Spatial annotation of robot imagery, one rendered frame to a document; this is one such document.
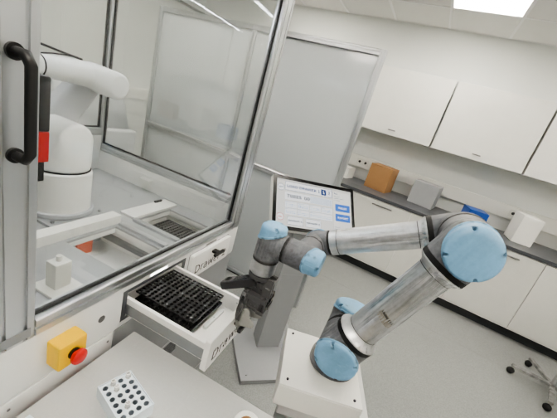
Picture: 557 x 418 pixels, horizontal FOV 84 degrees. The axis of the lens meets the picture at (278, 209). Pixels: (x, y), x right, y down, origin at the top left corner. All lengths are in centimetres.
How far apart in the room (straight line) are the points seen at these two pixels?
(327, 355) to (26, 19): 89
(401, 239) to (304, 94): 175
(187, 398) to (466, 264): 78
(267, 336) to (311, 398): 121
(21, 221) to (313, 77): 207
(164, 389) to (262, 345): 129
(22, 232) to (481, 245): 88
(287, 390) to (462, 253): 61
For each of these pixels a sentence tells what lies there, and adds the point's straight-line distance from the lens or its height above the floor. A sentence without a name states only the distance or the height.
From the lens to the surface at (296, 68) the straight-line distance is 252.
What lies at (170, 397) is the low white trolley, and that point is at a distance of 103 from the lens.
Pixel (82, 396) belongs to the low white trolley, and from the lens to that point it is 104.
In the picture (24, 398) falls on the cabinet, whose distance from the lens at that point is 105.
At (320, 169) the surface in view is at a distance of 238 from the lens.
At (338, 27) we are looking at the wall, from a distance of 466.
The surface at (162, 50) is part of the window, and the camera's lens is 88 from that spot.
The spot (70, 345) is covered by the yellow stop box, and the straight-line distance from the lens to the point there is 95.
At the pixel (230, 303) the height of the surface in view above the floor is 86.
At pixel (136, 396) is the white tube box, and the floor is 80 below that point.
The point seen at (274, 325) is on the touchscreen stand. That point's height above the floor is 23.
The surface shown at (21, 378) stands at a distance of 99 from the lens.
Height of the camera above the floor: 157
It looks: 19 degrees down
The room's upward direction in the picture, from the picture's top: 16 degrees clockwise
